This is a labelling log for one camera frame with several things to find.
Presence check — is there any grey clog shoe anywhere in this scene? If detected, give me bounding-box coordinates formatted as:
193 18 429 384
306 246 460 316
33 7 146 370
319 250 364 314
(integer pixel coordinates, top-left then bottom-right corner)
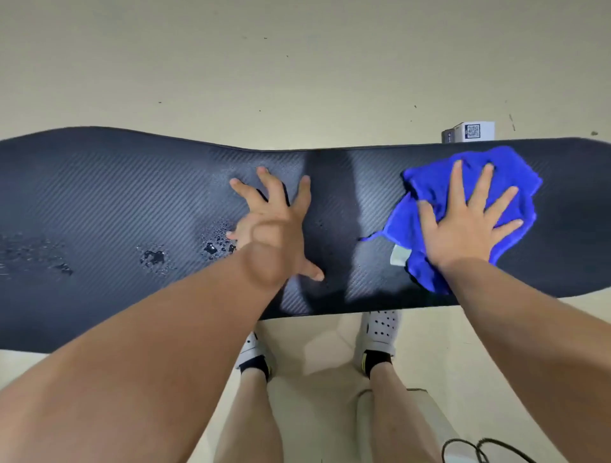
355 310 401 378
236 331 274 378

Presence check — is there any blue microfiber cloth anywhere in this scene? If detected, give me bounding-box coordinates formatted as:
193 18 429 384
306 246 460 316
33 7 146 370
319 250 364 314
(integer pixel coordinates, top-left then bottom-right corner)
358 145 544 294

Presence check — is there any person's right hand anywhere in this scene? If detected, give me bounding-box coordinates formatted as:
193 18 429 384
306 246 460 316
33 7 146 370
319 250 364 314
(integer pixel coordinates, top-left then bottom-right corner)
418 160 524 277

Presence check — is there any person's left forearm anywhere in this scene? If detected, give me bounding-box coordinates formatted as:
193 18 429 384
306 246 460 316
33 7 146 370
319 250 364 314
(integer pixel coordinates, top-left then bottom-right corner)
0 247 292 463

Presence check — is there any person's left hand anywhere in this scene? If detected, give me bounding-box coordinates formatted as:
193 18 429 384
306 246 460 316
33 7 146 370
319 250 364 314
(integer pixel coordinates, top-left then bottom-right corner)
225 165 325 292

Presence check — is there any black cable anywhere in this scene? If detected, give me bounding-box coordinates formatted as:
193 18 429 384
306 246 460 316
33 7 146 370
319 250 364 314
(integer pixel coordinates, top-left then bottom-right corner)
441 438 538 463

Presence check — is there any black left sock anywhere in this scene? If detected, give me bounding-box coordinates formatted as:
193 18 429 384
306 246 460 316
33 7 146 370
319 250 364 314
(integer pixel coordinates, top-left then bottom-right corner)
238 355 270 382

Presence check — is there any grey left clog shoe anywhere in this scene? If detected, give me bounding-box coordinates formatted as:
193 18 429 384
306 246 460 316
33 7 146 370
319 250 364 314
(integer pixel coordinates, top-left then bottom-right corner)
236 331 274 378

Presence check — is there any black right sock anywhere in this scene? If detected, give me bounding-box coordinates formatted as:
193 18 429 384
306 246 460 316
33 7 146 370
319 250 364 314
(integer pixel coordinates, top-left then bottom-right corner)
362 350 393 380

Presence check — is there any black sock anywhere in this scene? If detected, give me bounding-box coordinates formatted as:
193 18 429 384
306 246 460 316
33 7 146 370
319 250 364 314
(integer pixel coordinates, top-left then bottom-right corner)
362 350 393 380
238 355 270 382

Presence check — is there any grey right clog shoe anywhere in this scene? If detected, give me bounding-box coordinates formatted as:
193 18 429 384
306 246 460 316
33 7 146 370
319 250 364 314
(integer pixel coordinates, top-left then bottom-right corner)
355 310 401 378

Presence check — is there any person's right leg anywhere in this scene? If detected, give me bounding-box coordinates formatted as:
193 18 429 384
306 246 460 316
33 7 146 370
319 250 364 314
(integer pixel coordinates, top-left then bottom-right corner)
370 364 442 463

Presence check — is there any person's leg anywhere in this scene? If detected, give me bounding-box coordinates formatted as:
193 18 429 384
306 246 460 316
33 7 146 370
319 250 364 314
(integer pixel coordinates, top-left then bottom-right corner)
213 370 285 463
370 364 442 463

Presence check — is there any white bench frame foot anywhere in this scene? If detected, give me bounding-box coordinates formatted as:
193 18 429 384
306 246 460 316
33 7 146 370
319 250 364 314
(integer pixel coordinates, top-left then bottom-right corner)
441 121 496 144

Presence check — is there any person's left leg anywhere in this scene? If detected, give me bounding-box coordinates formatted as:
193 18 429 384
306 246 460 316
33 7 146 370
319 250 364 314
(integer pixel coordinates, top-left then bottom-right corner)
213 370 285 463

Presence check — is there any white plastic stool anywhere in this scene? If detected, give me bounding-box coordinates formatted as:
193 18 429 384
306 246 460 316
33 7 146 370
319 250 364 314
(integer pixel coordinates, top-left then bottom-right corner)
355 389 461 463

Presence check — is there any person's right forearm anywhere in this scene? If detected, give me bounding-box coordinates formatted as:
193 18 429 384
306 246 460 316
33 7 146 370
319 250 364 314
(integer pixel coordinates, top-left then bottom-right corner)
439 257 611 463

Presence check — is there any black padded bench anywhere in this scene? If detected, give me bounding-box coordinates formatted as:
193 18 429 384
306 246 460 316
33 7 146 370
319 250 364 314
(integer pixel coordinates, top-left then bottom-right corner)
0 126 611 355

